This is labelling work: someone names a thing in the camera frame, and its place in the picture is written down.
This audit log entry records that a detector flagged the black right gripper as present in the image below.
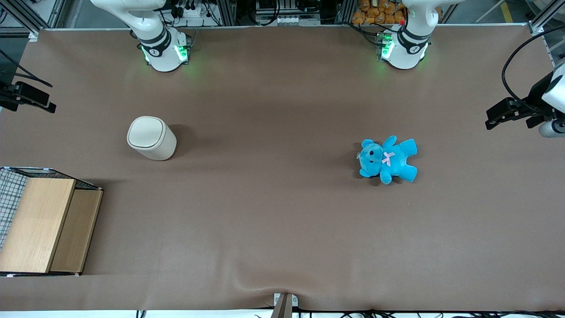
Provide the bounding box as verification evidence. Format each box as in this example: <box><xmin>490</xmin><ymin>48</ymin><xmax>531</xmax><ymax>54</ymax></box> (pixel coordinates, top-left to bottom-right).
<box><xmin>0</xmin><ymin>82</ymin><xmax>57</xmax><ymax>114</ymax></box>

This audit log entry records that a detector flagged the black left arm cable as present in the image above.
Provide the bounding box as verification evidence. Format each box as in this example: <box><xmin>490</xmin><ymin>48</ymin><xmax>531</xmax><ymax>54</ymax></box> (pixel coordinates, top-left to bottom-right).
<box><xmin>502</xmin><ymin>25</ymin><xmax>565</xmax><ymax>110</ymax></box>

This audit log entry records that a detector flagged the aluminium frame profile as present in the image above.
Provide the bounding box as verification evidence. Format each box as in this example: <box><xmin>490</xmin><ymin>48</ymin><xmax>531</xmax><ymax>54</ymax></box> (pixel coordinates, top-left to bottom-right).
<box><xmin>525</xmin><ymin>0</ymin><xmax>565</xmax><ymax>36</ymax></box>
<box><xmin>0</xmin><ymin>0</ymin><xmax>67</xmax><ymax>41</ymax></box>

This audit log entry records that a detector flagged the cream cylindrical trash can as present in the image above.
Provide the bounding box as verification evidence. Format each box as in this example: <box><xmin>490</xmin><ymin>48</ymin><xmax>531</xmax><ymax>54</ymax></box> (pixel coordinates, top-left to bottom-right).
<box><xmin>127</xmin><ymin>116</ymin><xmax>177</xmax><ymax>161</ymax></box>

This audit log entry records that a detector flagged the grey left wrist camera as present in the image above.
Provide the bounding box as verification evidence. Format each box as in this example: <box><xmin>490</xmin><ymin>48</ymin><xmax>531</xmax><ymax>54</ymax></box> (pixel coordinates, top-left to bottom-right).
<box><xmin>538</xmin><ymin>120</ymin><xmax>565</xmax><ymax>139</ymax></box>

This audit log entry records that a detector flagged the wooden shelf with wire mesh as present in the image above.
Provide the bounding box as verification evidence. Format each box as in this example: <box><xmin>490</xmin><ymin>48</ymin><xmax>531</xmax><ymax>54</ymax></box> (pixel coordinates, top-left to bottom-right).
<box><xmin>0</xmin><ymin>167</ymin><xmax>104</xmax><ymax>278</ymax></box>

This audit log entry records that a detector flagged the blue teddy bear plush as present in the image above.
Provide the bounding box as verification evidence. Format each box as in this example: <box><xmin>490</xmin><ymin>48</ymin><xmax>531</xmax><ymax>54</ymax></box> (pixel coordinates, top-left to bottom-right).
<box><xmin>357</xmin><ymin>136</ymin><xmax>418</xmax><ymax>185</ymax></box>

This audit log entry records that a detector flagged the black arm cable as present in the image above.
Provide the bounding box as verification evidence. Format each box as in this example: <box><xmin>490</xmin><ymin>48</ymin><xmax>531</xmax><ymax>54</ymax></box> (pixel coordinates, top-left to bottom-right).
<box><xmin>0</xmin><ymin>49</ymin><xmax>53</xmax><ymax>88</ymax></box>
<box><xmin>502</xmin><ymin>25</ymin><xmax>565</xmax><ymax>110</ymax></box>

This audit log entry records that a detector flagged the white power strip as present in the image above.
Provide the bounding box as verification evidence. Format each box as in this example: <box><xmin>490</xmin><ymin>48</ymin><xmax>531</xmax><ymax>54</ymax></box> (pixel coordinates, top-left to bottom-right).
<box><xmin>173</xmin><ymin>4</ymin><xmax>213</xmax><ymax>19</ymax></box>

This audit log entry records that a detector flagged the brown table cover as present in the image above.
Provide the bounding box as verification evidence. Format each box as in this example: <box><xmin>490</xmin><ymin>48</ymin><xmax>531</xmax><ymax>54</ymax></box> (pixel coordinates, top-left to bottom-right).
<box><xmin>0</xmin><ymin>24</ymin><xmax>565</xmax><ymax>312</ymax></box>

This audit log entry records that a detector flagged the orange plush toys pile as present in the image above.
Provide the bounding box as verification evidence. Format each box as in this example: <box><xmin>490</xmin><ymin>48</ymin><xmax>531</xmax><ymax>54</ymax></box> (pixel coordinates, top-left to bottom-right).
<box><xmin>352</xmin><ymin>0</ymin><xmax>407</xmax><ymax>26</ymax></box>

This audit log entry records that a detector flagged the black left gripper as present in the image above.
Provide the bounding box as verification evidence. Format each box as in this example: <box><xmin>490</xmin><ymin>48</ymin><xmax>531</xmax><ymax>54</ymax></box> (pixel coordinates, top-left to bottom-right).
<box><xmin>485</xmin><ymin>72</ymin><xmax>557</xmax><ymax>131</ymax></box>

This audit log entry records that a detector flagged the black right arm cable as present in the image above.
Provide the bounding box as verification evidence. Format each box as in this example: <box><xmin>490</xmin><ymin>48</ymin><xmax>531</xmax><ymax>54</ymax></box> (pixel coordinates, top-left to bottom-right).
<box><xmin>0</xmin><ymin>49</ymin><xmax>53</xmax><ymax>88</ymax></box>

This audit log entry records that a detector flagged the aluminium camera post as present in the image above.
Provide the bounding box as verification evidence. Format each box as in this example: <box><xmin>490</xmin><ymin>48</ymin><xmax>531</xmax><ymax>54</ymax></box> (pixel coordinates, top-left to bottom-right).
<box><xmin>270</xmin><ymin>292</ymin><xmax>299</xmax><ymax>318</ymax></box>

